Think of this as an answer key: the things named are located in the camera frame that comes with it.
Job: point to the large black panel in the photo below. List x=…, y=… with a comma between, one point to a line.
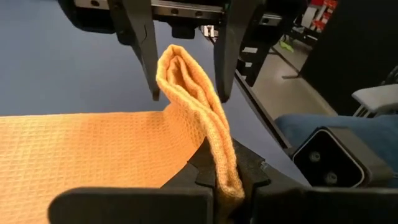
x=357, y=46

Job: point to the green floor scrap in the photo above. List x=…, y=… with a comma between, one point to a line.
x=286, y=46

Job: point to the red white package stack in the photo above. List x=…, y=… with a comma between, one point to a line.
x=323, y=14

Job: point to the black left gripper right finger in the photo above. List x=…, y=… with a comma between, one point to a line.
x=311, y=207

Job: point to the yellow waffle towel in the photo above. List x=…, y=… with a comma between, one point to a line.
x=93, y=149

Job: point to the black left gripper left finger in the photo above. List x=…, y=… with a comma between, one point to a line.
x=140, y=207

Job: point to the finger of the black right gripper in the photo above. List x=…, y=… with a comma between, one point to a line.
x=143, y=37
x=228, y=56

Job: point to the grey chair armrest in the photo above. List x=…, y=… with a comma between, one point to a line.
x=377, y=98

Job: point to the person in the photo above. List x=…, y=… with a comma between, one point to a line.
x=382, y=133

